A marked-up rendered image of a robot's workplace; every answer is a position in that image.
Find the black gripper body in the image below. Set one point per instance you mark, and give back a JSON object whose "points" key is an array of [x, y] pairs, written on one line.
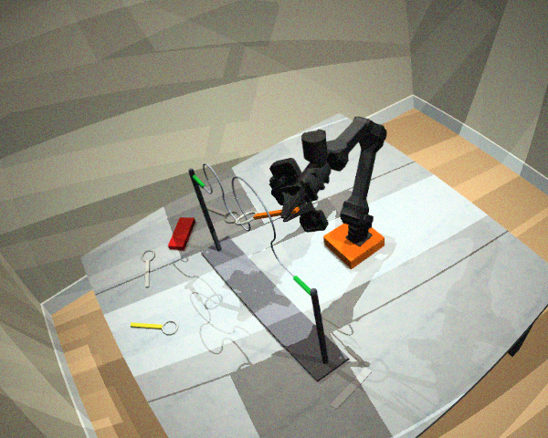
{"points": [[311, 181]]}

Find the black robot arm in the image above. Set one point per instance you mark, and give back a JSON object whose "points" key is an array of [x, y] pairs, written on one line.
{"points": [[323, 156]]}

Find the orange handle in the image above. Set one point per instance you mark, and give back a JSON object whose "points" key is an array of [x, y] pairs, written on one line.
{"points": [[263, 215]]}

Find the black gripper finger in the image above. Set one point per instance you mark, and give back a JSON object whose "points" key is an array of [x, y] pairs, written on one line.
{"points": [[292, 196], [305, 208]]}

